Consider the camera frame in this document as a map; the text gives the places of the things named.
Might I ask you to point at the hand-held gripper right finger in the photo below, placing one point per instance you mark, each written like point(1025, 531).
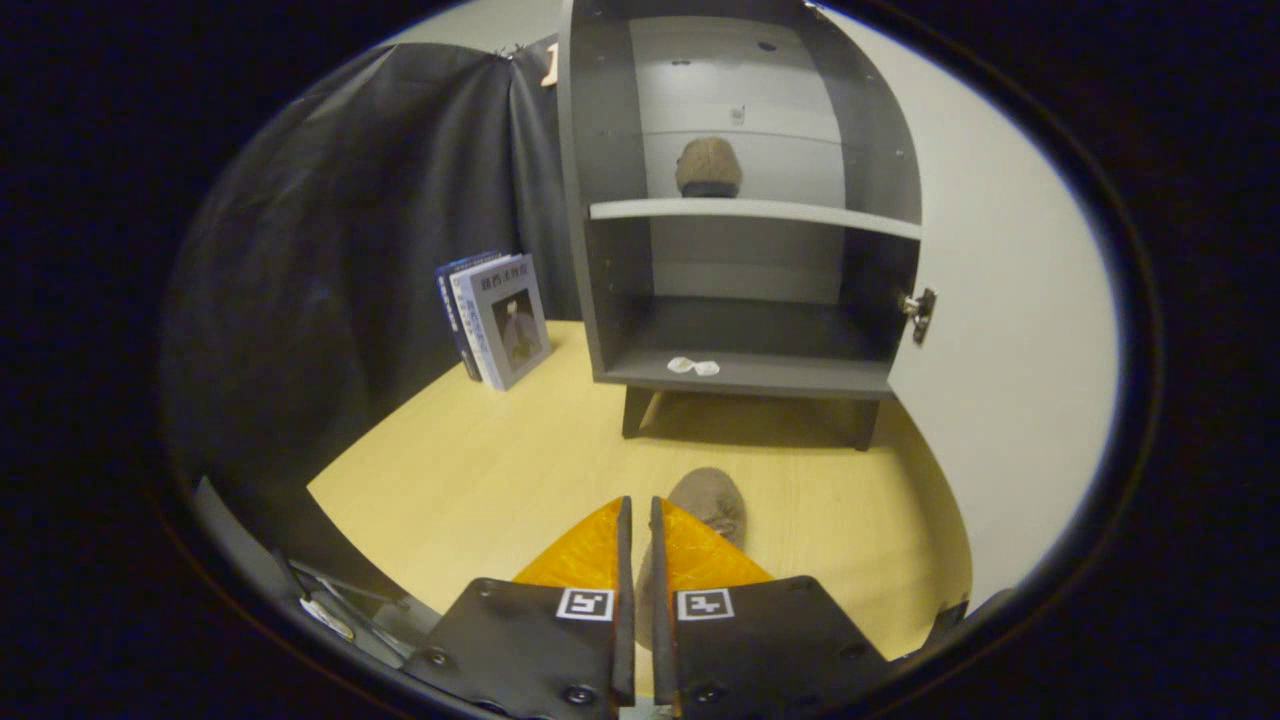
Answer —
point(661, 650)

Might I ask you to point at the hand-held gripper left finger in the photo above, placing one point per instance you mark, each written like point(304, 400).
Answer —
point(624, 640)

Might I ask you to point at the beige shoe cabinet door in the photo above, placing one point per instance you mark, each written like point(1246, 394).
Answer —
point(1000, 350)

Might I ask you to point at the metal door hinge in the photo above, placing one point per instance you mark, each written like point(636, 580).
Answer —
point(918, 310)

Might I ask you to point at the small white crumpled packet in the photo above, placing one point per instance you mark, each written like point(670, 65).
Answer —
point(692, 366)

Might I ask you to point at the dark grey equipment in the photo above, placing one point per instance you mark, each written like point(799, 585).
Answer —
point(340, 610)

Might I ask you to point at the grey book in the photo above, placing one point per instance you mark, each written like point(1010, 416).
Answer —
point(515, 325)

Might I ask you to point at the blue book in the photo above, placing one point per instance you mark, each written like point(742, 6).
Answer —
point(447, 300)

